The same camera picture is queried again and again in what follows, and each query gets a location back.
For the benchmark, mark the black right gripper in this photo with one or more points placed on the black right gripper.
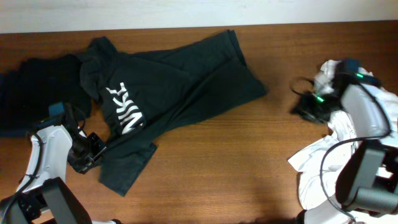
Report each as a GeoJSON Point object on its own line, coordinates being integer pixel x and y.
{"type": "Point", "coordinates": [311, 112]}

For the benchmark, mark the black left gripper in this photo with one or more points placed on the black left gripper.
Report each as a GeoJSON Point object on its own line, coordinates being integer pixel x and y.
{"type": "Point", "coordinates": [84, 162]}

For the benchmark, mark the dark green Nike t-shirt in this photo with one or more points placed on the dark green Nike t-shirt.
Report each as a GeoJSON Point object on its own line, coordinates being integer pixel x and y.
{"type": "Point", "coordinates": [146, 94]}

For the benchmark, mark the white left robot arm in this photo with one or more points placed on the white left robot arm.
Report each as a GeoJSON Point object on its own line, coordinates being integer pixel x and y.
{"type": "Point", "coordinates": [57, 141]}

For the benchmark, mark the white t-shirt pile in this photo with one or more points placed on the white t-shirt pile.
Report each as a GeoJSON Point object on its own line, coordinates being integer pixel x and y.
{"type": "Point", "coordinates": [323, 161]}

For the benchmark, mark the folded dark navy garment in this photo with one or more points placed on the folded dark navy garment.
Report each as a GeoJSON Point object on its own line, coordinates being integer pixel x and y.
{"type": "Point", "coordinates": [27, 93]}

